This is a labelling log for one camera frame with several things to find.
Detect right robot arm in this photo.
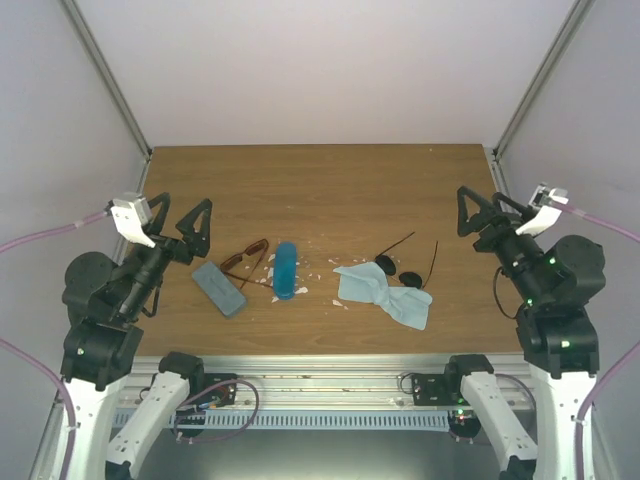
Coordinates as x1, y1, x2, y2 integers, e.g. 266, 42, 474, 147
442, 184, 606, 479

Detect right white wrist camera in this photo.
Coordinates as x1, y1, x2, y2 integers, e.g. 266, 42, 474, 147
515, 183, 569, 237

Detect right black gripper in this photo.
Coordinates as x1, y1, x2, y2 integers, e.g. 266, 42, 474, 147
455, 186, 547, 305

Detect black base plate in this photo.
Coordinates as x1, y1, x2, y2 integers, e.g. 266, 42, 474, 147
411, 373, 465, 407
196, 373, 238, 409

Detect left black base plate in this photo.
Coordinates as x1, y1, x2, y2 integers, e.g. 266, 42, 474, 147
196, 373, 238, 409

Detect light blue crumpled cloth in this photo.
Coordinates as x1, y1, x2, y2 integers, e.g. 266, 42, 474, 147
377, 287, 433, 331

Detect blue translucent glasses case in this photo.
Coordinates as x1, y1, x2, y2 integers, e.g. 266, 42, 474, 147
273, 242, 297, 300

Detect light blue cleaning cloth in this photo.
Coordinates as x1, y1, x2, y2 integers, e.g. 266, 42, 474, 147
333, 262, 389, 305

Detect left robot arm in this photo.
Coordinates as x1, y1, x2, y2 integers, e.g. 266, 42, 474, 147
51, 192, 213, 479

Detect brown frame sunglasses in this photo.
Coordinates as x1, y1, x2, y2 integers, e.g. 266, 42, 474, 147
219, 238, 270, 290

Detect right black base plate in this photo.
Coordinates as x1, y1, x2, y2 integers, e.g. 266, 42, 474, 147
411, 373, 465, 407

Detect slotted grey cable duct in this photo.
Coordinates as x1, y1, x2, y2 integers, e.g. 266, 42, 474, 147
113, 409, 451, 432

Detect grey-blue glasses case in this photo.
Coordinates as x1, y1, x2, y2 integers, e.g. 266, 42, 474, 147
192, 262, 248, 318

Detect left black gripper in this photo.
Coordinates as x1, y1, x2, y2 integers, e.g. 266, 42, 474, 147
119, 190, 212, 317

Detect black round sunglasses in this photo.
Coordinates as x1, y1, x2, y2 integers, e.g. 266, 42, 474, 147
374, 231, 439, 290

